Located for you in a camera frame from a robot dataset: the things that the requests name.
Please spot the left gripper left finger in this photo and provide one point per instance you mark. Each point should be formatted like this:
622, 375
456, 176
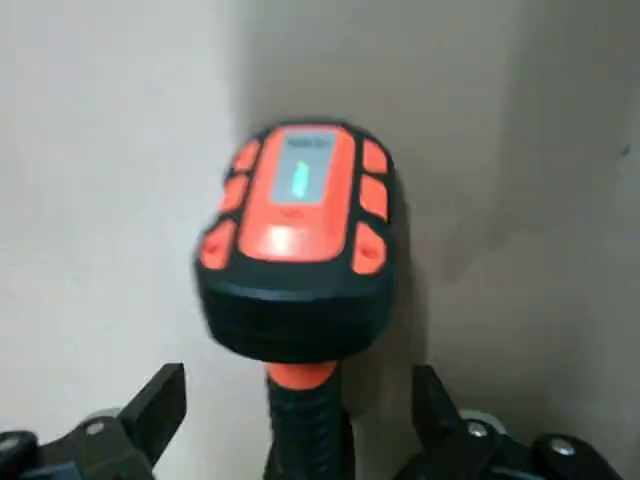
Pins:
100, 445

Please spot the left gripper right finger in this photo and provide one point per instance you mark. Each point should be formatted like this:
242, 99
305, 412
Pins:
475, 450

